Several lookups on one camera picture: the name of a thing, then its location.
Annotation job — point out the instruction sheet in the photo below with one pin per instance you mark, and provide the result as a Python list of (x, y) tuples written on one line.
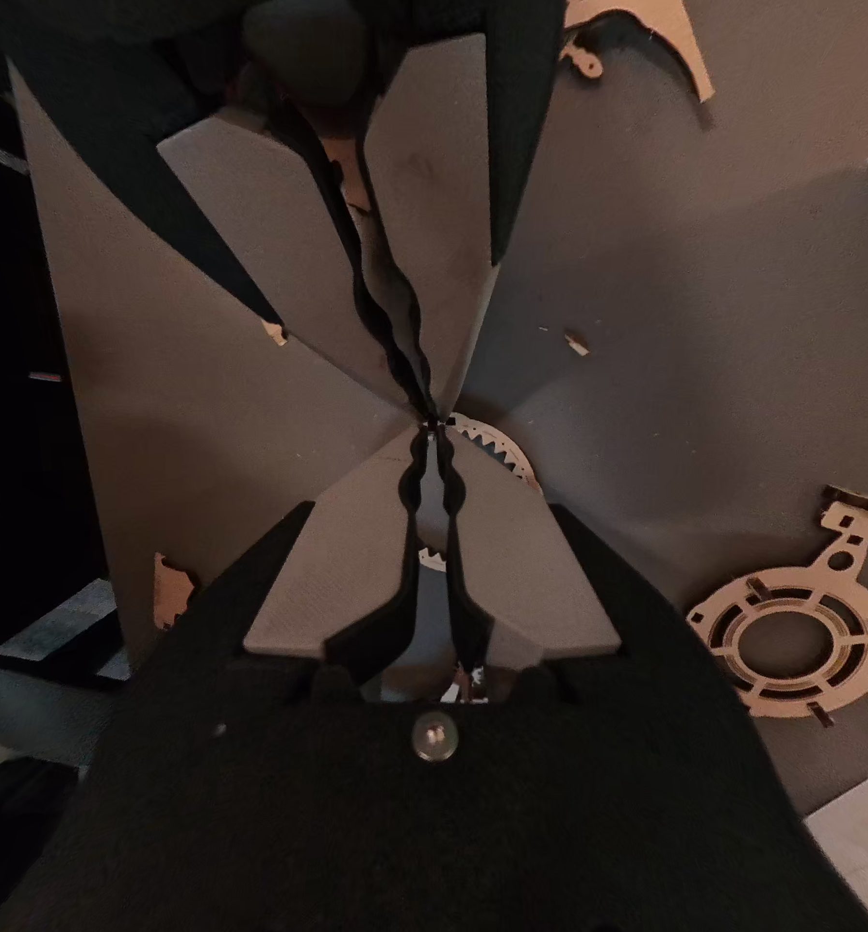
[(856, 837)]

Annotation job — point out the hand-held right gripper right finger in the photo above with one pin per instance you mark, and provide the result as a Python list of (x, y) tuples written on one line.
[(529, 575)]

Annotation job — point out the wooden offcut with jagged cutout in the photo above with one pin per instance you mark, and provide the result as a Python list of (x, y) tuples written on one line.
[(277, 335)]

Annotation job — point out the small wooden peg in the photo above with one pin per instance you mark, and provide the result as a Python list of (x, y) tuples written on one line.
[(577, 344)]

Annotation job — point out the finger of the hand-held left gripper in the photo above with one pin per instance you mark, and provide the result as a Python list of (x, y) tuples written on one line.
[(259, 204), (441, 167)]

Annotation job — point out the wooden offcut sheet with markings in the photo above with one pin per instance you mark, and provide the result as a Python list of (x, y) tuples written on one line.
[(172, 590)]

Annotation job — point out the round wooden frame assembly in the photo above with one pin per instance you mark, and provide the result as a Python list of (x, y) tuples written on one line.
[(816, 582)]

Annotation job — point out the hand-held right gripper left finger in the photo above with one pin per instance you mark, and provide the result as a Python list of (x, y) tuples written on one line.
[(332, 568)]

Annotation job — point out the wooden offcut with curved cutout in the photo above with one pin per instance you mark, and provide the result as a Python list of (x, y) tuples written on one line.
[(667, 22)]

